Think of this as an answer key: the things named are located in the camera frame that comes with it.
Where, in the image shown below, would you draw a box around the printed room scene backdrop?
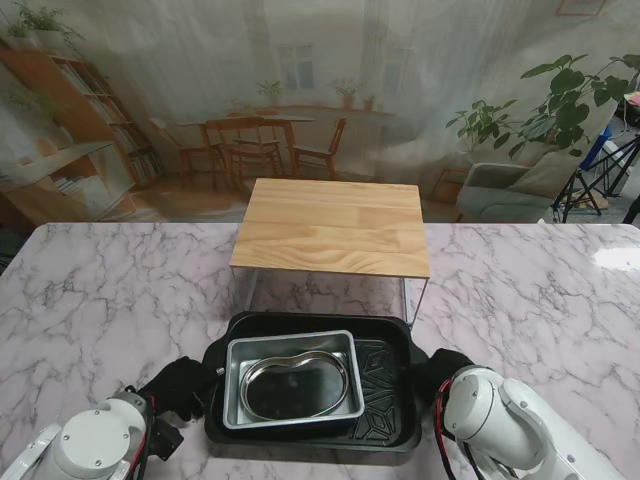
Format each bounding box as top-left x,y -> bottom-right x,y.
0,0 -> 640,224

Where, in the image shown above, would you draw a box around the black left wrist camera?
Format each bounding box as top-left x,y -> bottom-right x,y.
148,414 -> 184,460

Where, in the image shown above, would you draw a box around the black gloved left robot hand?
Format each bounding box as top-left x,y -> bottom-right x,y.
137,355 -> 224,422

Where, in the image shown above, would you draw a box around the silver rectangular baking tin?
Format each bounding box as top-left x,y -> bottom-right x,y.
222,328 -> 366,431

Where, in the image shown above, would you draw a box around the red black right arm cables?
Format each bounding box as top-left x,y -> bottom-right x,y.
433,377 -> 496,480

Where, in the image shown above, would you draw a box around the blue panel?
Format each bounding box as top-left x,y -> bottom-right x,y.
579,124 -> 614,171

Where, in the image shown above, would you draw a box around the red black arm cables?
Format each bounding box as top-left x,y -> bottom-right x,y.
127,394 -> 159,480
433,377 -> 496,480

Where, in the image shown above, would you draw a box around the red black left arm cables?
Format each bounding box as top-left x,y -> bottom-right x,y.
127,394 -> 159,480

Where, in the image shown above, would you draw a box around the black tripod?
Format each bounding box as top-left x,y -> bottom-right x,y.
551,134 -> 640,224

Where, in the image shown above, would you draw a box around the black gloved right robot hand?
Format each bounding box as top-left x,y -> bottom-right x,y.
410,348 -> 476,406

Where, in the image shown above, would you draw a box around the kidney-shaped steel dish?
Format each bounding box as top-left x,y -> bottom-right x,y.
238,349 -> 349,420

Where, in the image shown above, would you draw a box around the large black patterned baking tray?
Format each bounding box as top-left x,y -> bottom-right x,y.
194,310 -> 435,455

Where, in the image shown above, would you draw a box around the wooden shelf with metal legs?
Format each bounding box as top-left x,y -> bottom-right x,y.
228,178 -> 432,331

